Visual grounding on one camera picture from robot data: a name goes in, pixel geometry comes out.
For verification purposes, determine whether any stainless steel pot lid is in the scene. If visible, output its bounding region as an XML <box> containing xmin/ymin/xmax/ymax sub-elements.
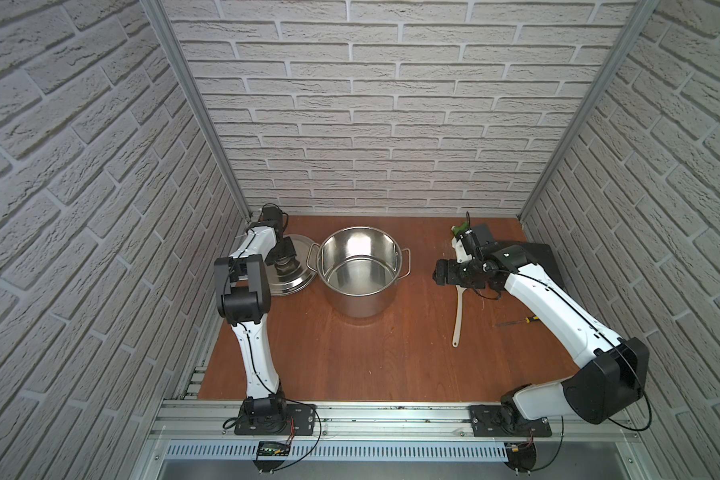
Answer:
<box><xmin>266</xmin><ymin>234</ymin><xmax>315</xmax><ymax>297</ymax></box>

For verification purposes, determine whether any white plastic ladle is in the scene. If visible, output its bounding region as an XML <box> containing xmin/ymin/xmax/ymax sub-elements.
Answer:
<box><xmin>451</xmin><ymin>286</ymin><xmax>466</xmax><ymax>348</ymax></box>

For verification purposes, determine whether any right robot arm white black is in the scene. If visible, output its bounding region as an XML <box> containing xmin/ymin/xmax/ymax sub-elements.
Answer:
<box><xmin>433</xmin><ymin>222</ymin><xmax>650</xmax><ymax>434</ymax></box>

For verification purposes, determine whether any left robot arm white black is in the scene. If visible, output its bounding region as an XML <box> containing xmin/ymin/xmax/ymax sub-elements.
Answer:
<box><xmin>213</xmin><ymin>203</ymin><xmax>296</xmax><ymax>421</ymax></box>

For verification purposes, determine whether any green plastic fitting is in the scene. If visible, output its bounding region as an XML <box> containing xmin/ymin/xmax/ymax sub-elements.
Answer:
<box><xmin>451</xmin><ymin>222</ymin><xmax>470</xmax><ymax>236</ymax></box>

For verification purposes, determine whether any black plastic tool case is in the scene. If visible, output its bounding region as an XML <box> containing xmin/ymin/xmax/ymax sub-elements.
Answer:
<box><xmin>497</xmin><ymin>240</ymin><xmax>564</xmax><ymax>288</ymax></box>

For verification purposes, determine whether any left controller board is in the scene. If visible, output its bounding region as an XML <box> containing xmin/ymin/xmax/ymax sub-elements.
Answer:
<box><xmin>253</xmin><ymin>441</ymin><xmax>291</xmax><ymax>473</ymax></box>

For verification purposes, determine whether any controller board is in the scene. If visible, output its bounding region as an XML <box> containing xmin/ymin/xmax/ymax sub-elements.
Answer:
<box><xmin>504</xmin><ymin>442</ymin><xmax>537</xmax><ymax>474</ymax></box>
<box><xmin>253</xmin><ymin>441</ymin><xmax>291</xmax><ymax>473</ymax></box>

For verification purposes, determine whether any right controller board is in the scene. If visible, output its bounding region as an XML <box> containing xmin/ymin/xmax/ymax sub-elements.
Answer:
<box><xmin>504</xmin><ymin>442</ymin><xmax>537</xmax><ymax>474</ymax></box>

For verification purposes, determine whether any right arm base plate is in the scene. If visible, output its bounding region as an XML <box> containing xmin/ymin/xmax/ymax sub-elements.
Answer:
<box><xmin>468</xmin><ymin>404</ymin><xmax>552</xmax><ymax>438</ymax></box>

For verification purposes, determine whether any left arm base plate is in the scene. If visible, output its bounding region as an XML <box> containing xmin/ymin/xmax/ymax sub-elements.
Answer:
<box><xmin>225</xmin><ymin>399</ymin><xmax>318</xmax><ymax>436</ymax></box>

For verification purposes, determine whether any aluminium rail frame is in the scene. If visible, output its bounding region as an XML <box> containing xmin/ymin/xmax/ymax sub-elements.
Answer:
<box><xmin>140</xmin><ymin>400</ymin><xmax>642</xmax><ymax>472</ymax></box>

